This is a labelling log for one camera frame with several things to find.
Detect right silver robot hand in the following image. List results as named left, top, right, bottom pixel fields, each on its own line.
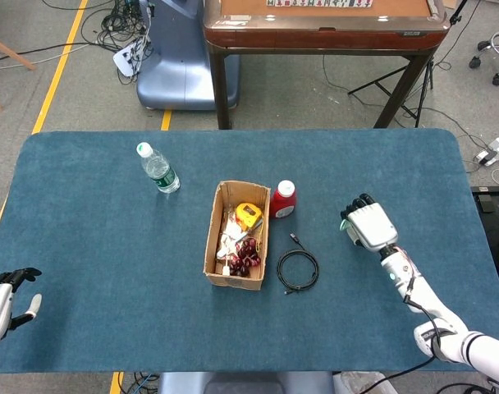
left=339, top=192, right=400, bottom=253

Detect red bottle with white cap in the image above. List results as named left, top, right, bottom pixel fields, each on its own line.
left=268, top=179, right=298, bottom=220

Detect yellow tape measure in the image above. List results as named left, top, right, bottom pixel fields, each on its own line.
left=235, top=202, right=263, bottom=231

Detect open cardboard box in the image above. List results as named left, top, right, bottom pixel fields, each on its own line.
left=203, top=180, right=272, bottom=291

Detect clear water bottle green label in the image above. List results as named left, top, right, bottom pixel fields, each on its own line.
left=135, top=141, right=181, bottom=195

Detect blue felt table mat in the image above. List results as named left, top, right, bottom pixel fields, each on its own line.
left=0, top=128, right=499, bottom=374

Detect black equipment case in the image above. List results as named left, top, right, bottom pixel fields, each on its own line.
left=470, top=185, right=499, bottom=307

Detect dark red toy grapes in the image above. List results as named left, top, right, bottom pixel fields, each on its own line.
left=228, top=237, right=263, bottom=277

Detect white power strip grey plugs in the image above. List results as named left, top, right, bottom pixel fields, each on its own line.
left=474, top=137, right=499, bottom=167

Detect white and red snack packet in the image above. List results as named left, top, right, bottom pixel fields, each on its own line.
left=215, top=209, right=250, bottom=266

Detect clear plastic bag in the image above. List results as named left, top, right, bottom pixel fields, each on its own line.
left=333, top=371, right=394, bottom=394

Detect brown mahjong table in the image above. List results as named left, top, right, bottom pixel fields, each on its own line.
left=202, top=0, right=451, bottom=131

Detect grey-blue robot torso base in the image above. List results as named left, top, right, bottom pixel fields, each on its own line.
left=157, top=371, right=336, bottom=394

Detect row of face-up mahjong tiles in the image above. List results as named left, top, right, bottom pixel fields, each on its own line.
left=267, top=0, right=373, bottom=8

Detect wooden easel leg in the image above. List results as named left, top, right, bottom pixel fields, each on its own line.
left=0, top=33, right=37, bottom=114

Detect white power strip with plugs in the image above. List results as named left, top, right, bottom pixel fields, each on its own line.
left=112, top=39, right=152, bottom=78

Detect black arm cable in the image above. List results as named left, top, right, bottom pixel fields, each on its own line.
left=364, top=277, right=456, bottom=394

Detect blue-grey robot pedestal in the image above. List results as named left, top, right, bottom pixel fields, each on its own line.
left=136, top=0, right=241, bottom=112

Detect black floor cable tangle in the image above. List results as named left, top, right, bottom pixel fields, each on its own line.
left=42, top=0, right=154, bottom=85

